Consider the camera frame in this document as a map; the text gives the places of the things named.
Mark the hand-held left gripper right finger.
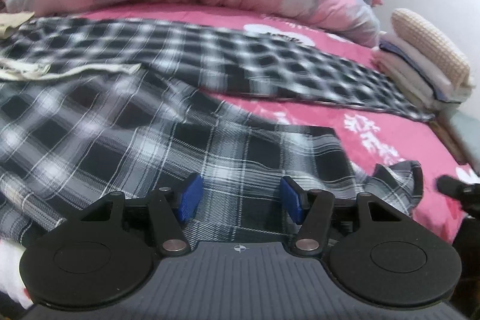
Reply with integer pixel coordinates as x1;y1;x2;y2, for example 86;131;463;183
281;175;406;257

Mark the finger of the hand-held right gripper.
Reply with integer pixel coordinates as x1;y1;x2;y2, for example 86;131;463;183
437;175;467;198

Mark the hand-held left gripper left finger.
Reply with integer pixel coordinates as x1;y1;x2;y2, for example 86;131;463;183
80;173;205;256

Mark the black white plaid shirt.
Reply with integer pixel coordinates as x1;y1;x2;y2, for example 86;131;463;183
0;16;437;249

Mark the light blue folded towel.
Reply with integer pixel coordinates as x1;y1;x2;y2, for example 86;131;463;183
446;114;480;163

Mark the person's leg in black trousers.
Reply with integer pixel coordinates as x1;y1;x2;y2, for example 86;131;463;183
450;215;480;320

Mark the pink floral bed blanket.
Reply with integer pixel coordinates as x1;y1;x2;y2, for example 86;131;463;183
0;3;469;309

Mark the stack of folded towels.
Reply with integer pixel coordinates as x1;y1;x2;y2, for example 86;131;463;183
371;48;473;111

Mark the pale pink folded garment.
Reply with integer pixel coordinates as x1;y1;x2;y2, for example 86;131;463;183
379;32;451;88

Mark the purple blue folded garment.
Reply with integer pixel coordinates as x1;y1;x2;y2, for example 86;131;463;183
379;43;451;99

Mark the beige crumpled garment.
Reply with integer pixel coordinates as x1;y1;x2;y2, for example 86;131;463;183
0;12;34;39

